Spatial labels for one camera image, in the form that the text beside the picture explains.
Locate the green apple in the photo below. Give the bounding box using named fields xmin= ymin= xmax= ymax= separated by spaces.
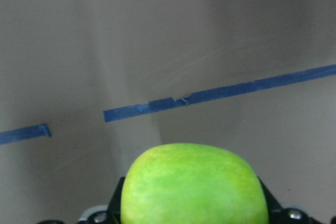
xmin=120 ymin=143 xmax=269 ymax=223

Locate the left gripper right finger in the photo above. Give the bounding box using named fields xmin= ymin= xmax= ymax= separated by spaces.
xmin=258 ymin=178 xmax=321 ymax=224

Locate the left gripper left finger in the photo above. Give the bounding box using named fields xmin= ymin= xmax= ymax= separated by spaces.
xmin=78 ymin=177 xmax=125 ymax=224

